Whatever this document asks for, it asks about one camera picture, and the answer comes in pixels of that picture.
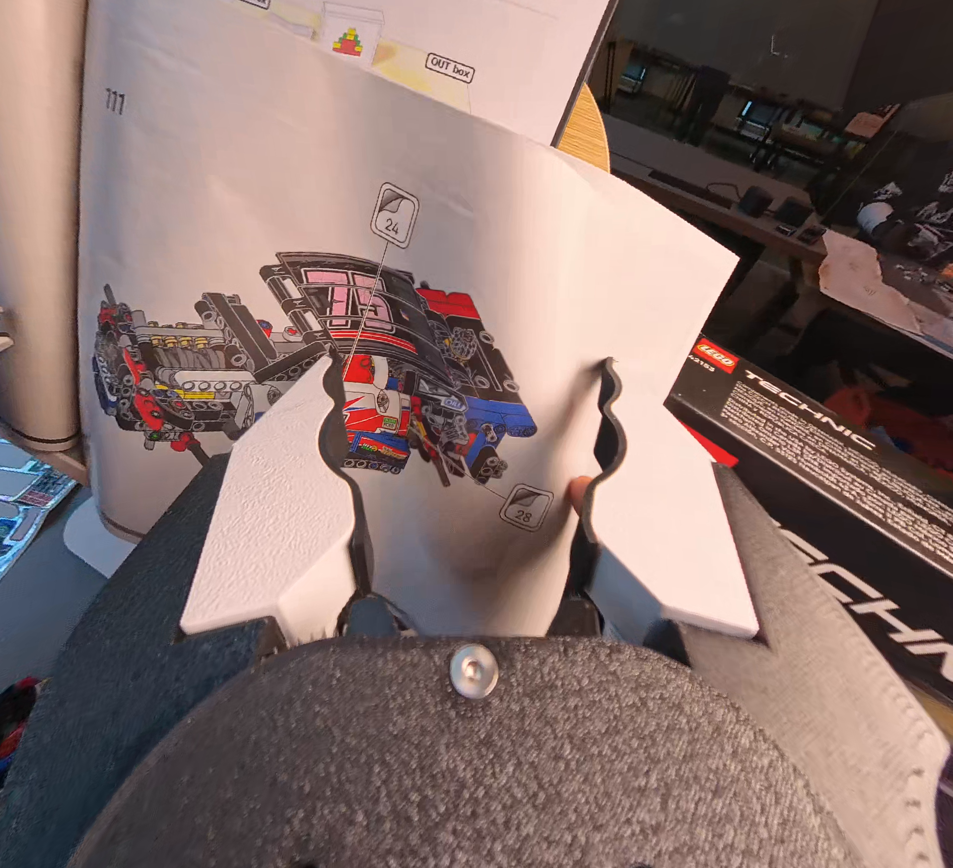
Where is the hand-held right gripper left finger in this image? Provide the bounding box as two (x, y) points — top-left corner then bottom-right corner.
(179, 354), (373, 651)

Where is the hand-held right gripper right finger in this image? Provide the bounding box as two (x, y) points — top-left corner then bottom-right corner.
(581, 356), (760, 643)

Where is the white book stand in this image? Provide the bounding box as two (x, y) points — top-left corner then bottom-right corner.
(0, 82), (613, 580)

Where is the holographic sticker sheet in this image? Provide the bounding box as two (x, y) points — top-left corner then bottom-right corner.
(0, 436), (79, 579)

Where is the lego instruction booklet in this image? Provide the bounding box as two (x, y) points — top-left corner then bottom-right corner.
(0, 0), (740, 634)

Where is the black lego box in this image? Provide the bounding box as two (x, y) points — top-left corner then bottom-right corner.
(665, 335), (953, 705)

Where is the printed task instruction board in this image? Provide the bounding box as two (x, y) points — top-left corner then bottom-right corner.
(30, 0), (656, 147)

